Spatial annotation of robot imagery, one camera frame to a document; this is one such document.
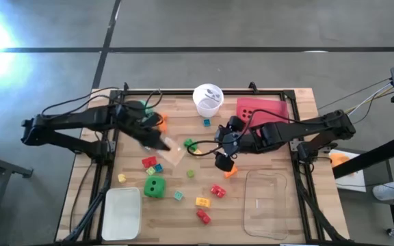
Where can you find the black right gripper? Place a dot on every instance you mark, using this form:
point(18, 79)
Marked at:
point(236, 141)

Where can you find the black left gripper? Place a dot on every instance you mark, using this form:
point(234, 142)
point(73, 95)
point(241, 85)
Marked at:
point(128, 118)

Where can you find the orange slanted toy block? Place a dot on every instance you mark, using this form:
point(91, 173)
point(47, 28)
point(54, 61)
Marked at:
point(163, 127)
point(232, 172)

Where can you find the red two-stud toy block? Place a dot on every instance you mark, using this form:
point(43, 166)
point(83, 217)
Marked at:
point(149, 161)
point(204, 217)
point(218, 191)

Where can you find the clear plastic card pack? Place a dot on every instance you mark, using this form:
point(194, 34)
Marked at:
point(174, 155)

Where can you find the blue toy cube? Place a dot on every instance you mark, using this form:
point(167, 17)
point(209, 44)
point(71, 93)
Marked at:
point(158, 168)
point(206, 122)

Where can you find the pale lime toy cube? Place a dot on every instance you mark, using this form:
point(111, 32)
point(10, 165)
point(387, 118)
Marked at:
point(150, 171)

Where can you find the small yellow toy block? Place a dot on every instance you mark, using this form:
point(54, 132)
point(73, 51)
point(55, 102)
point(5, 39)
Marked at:
point(121, 178)

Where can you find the green foam die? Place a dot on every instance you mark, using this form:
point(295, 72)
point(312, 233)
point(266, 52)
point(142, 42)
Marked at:
point(159, 191)

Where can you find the yellow two-stud toy block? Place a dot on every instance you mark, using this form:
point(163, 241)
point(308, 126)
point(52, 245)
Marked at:
point(202, 202)

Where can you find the clear plastic tray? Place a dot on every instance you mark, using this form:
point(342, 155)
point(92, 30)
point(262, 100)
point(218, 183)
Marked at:
point(265, 205)

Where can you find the white plastic tray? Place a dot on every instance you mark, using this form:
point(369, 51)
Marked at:
point(121, 213)

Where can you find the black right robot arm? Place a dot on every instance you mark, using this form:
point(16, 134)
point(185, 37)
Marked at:
point(303, 126)

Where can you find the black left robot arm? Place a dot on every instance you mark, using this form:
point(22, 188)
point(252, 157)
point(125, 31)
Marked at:
point(74, 119)

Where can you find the yellow toy cube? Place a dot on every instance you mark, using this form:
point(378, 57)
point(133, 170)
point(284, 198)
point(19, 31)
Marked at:
point(197, 151)

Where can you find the green toy block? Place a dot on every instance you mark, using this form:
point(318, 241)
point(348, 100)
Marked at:
point(189, 143)

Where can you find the white cup with face print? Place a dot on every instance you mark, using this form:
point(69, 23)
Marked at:
point(208, 102)

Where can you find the lime green toy cube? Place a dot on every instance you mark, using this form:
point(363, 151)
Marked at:
point(190, 173)

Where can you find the pink plastic tray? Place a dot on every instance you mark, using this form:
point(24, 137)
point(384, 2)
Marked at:
point(272, 107)

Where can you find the pale teal toy cube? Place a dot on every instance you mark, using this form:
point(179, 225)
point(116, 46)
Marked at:
point(178, 195)

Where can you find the small orange object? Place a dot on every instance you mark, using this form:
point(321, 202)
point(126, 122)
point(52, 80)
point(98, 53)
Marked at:
point(340, 159)

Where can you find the white paper sheet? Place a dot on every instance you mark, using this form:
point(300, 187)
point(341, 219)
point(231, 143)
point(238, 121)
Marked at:
point(354, 181)

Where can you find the black slanted beam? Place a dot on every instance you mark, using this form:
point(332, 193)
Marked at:
point(371, 158)

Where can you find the black side table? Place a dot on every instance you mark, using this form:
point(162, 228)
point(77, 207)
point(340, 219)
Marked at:
point(12, 169)

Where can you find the person's shoe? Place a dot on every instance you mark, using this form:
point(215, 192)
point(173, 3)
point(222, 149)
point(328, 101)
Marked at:
point(386, 192)

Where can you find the black caster wheel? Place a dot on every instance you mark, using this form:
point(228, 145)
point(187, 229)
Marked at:
point(392, 233)

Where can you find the black table frame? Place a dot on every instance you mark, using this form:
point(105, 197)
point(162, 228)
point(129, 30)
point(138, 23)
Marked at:
point(183, 92)

